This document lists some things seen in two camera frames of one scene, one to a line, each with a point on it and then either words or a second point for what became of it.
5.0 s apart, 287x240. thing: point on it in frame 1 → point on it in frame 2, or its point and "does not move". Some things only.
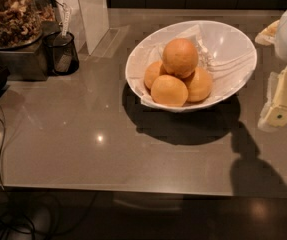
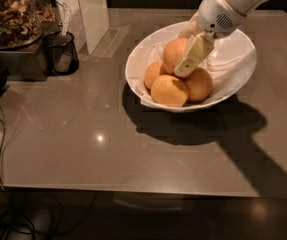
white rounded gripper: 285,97 → 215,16
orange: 152,70 does not move
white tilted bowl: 225,52 does not move
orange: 180,57 does not move
